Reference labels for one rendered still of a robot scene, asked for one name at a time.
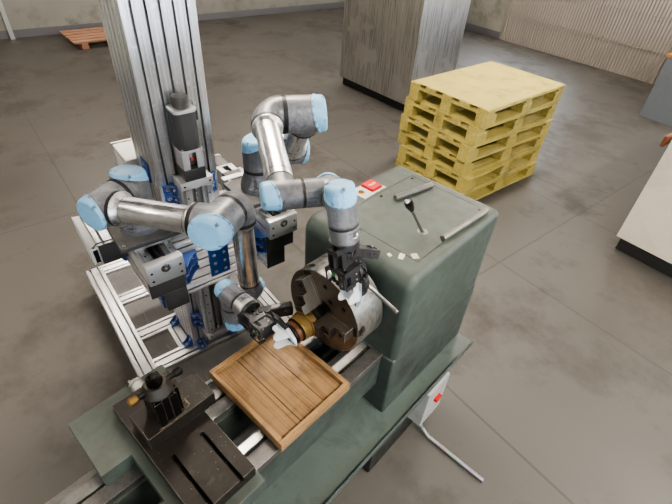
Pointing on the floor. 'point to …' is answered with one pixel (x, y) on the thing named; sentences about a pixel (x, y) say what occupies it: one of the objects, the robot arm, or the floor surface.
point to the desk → (660, 96)
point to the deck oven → (399, 44)
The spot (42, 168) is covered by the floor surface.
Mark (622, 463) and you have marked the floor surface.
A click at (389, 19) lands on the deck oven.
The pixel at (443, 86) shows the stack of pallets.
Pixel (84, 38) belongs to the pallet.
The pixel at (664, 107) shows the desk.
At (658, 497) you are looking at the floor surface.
